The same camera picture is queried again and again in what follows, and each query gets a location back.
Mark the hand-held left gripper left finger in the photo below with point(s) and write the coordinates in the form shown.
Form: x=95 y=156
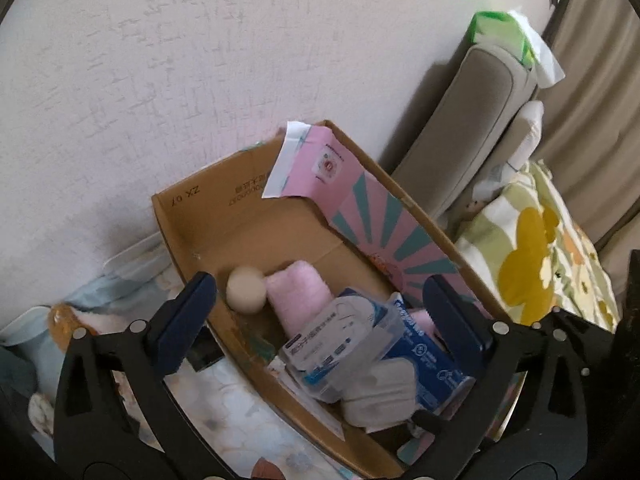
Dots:
x=177 y=330

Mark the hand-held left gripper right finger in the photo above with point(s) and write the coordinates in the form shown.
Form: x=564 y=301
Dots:
x=452 y=330

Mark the pink fluffy sock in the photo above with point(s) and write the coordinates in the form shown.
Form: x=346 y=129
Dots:
x=424 y=321
x=300 y=295

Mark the blue face mask packet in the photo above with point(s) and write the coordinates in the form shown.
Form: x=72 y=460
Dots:
x=430 y=365

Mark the white patterned sock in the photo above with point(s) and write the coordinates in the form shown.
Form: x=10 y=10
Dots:
x=245 y=290

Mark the clear face mask packet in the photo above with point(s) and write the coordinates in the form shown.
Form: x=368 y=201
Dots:
x=340 y=345

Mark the pink printed cardboard box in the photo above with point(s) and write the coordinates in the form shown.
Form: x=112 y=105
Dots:
x=280 y=220

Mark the small black box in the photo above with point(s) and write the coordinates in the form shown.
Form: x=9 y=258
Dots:
x=207 y=352

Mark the yellow green floral blanket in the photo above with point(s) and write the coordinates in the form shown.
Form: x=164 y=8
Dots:
x=530 y=250

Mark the brown plush toy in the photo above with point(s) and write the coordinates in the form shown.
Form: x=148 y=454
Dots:
x=65 y=322

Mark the white paper leaflet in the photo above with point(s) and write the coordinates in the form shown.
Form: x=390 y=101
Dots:
x=310 y=405

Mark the white spotted plush toy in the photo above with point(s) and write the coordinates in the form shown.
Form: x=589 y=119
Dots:
x=42 y=410

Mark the grey padded headboard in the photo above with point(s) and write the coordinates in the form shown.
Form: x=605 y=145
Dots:
x=465 y=125

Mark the white pillow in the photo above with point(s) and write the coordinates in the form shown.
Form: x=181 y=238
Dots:
x=527 y=130

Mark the beige curtain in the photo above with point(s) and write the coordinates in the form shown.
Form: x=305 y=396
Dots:
x=595 y=110

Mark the green tissue pack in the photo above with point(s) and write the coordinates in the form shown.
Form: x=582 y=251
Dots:
x=492 y=27

